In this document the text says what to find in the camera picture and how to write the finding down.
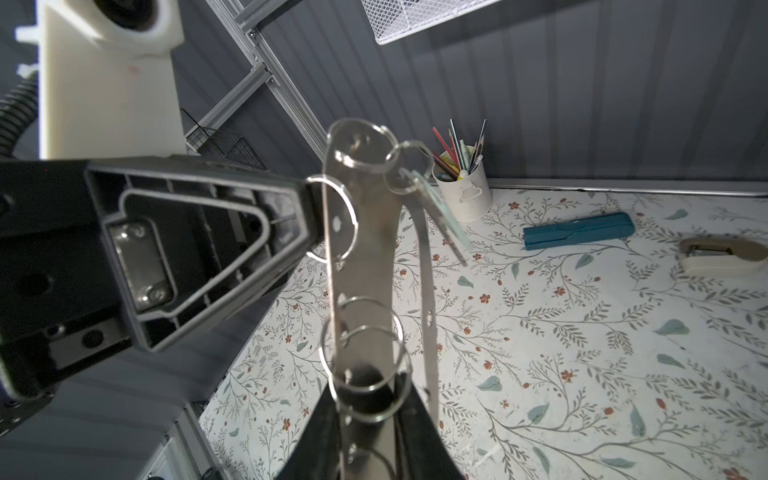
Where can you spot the white wire mesh basket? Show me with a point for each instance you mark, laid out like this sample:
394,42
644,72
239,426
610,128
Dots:
392,20

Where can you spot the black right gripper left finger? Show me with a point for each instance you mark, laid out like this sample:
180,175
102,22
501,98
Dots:
316,455

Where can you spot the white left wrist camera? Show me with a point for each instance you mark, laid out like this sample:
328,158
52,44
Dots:
105,78

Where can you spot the black wire wall basket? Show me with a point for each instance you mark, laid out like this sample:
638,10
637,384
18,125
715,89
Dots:
221,144

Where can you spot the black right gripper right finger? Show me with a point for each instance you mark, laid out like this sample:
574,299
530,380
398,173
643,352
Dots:
420,452

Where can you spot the teal stapler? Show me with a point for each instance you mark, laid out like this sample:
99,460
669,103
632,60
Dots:
586,230

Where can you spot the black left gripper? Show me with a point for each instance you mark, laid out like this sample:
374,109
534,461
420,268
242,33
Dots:
191,242

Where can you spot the silver metal carabiner key holder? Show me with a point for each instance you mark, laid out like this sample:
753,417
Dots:
363,337

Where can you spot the white metal pen cup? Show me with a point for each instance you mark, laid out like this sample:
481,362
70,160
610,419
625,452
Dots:
468,199

